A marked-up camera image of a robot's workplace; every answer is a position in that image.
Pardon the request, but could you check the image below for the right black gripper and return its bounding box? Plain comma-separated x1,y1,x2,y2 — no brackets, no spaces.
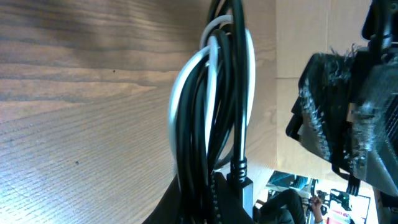
285,0,398,200

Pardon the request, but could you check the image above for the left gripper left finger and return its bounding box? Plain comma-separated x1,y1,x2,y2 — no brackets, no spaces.
142,176,187,224

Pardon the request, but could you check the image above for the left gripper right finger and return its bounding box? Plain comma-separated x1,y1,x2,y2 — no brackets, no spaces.
213,172,254,224

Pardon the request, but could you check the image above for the black USB cable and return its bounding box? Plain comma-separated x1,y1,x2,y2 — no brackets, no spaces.
174,0,254,224

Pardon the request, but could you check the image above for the white USB cable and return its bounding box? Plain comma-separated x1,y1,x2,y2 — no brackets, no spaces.
167,14,256,175

